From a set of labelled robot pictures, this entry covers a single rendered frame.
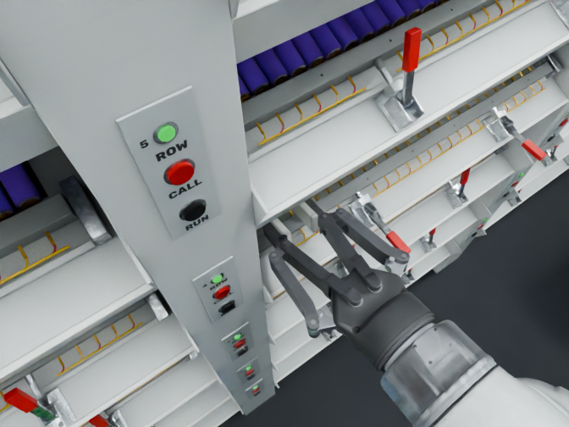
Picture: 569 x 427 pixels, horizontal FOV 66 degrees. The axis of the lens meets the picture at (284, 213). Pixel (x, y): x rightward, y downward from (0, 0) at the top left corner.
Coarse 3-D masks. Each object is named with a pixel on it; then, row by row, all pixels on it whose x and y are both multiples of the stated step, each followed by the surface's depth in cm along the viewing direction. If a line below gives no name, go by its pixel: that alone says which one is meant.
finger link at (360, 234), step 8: (336, 216) 49; (344, 216) 49; (352, 216) 49; (352, 224) 48; (360, 224) 48; (344, 232) 50; (352, 232) 48; (360, 232) 47; (368, 232) 47; (352, 240) 49; (360, 240) 48; (368, 240) 47; (376, 240) 46; (368, 248) 48; (376, 248) 46; (384, 248) 46; (392, 248) 46; (376, 256) 47; (384, 256) 46; (392, 256) 45; (400, 256) 45; (408, 256) 45
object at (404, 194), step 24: (552, 72) 70; (528, 96) 70; (552, 96) 71; (528, 120) 69; (480, 144) 66; (408, 168) 62; (432, 168) 63; (456, 168) 64; (384, 192) 61; (408, 192) 62; (288, 216) 57; (384, 216) 60; (312, 240) 57; (264, 264) 55; (288, 264) 56; (264, 288) 49
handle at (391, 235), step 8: (368, 216) 58; (376, 216) 57; (376, 224) 57; (384, 224) 57; (384, 232) 56; (392, 232) 56; (392, 240) 55; (400, 240) 55; (400, 248) 55; (408, 248) 55
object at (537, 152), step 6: (510, 126) 65; (510, 132) 65; (516, 132) 65; (516, 138) 64; (522, 138) 64; (522, 144) 64; (528, 144) 63; (534, 144) 63; (528, 150) 63; (534, 150) 63; (540, 150) 63; (534, 156) 63; (540, 156) 62
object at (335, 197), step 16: (544, 64) 69; (528, 80) 68; (496, 96) 66; (512, 96) 68; (464, 112) 64; (480, 112) 64; (448, 128) 62; (480, 128) 65; (416, 144) 61; (432, 144) 61; (384, 160) 59; (400, 160) 60; (432, 160) 62; (368, 176) 58; (384, 176) 60; (400, 176) 61; (336, 192) 57; (352, 192) 57; (288, 224) 54; (304, 224) 55; (304, 240) 56
